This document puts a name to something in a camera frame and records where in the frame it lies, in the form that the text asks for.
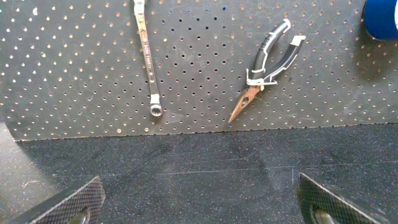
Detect black pegboard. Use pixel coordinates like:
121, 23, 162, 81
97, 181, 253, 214
0, 0, 398, 142

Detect roll of blue tape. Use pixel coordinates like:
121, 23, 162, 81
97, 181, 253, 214
362, 0, 398, 42

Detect black and white pliers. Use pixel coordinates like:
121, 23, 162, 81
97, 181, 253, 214
227, 18, 307, 124

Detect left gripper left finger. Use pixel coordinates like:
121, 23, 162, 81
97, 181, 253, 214
4, 175, 106, 224

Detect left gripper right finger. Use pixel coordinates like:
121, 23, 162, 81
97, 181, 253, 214
296, 172, 393, 224

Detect wrench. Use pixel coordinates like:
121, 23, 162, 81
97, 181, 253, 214
132, 0, 164, 118

